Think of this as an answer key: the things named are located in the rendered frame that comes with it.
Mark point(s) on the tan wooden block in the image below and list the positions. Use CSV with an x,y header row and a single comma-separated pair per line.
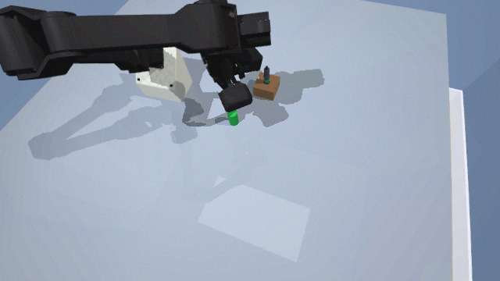
x,y
267,91

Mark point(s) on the dark grey marker with green band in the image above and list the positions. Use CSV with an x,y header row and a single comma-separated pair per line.
x,y
266,75

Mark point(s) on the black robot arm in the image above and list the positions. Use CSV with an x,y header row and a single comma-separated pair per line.
x,y
37,44

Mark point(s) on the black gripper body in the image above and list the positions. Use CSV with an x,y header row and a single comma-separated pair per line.
x,y
236,95

